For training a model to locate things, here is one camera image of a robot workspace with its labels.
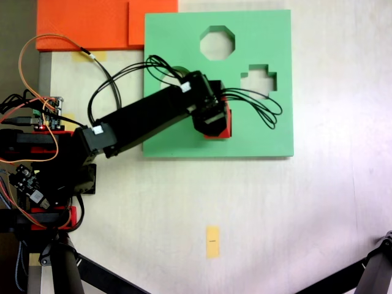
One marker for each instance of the green shape sorter board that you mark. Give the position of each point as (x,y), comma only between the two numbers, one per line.
(183,147)

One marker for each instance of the yellow tape marker strip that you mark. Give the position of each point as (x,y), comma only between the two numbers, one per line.
(212,242)

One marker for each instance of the large orange foam block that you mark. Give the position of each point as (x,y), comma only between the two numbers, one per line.
(82,24)

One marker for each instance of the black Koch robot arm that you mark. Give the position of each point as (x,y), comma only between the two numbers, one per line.
(147,113)

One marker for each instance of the red square block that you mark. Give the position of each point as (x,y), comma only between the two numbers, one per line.
(228,122)

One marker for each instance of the black tripod leg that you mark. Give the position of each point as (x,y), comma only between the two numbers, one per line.
(378,266)
(65,269)
(107,277)
(330,278)

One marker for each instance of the motor driver circuit board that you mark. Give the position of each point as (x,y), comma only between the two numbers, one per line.
(27,180)

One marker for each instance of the yellow tape piece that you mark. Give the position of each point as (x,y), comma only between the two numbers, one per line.
(82,56)
(71,118)

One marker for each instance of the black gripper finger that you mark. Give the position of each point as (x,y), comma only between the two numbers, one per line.
(212,125)

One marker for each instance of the red table clamp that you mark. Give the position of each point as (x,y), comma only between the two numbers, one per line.
(72,214)
(39,150)

